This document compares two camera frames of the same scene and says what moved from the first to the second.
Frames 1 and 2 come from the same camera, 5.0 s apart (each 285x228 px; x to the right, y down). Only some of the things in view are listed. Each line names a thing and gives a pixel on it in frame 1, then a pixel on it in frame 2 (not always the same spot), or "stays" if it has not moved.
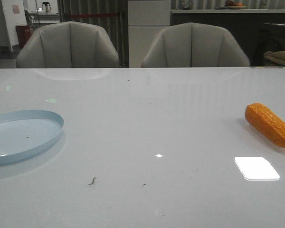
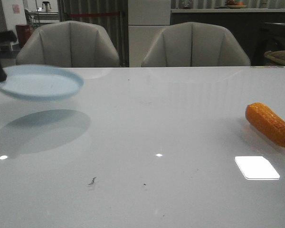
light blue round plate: x=15 y=133 -> x=38 y=82
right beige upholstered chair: x=194 y=45 stays
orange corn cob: x=264 y=120 stays
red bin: x=24 y=33 stays
